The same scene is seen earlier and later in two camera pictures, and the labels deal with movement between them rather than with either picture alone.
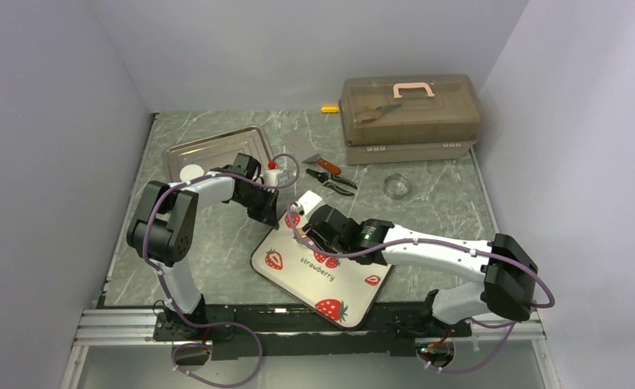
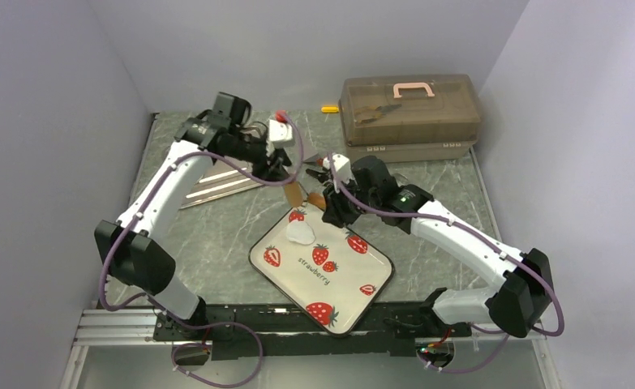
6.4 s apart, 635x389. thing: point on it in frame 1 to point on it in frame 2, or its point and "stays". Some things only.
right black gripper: x=313 y=237 to x=335 y=211
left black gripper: x=268 y=213 to x=276 y=171
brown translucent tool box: x=409 y=117 stays
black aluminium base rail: x=298 y=336 stays
